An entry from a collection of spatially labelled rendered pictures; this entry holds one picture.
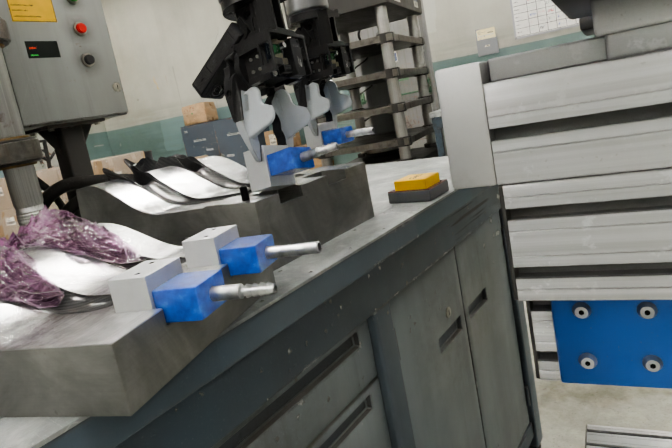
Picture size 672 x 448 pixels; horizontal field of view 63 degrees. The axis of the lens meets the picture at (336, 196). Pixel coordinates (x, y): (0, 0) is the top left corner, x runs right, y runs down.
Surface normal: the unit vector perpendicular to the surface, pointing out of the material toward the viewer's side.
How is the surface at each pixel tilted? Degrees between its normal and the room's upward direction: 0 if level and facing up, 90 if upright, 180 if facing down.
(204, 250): 90
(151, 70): 90
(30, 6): 90
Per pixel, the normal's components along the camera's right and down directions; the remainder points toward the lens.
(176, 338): 0.94, -0.13
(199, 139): -0.40, 0.22
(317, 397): 0.81, -0.07
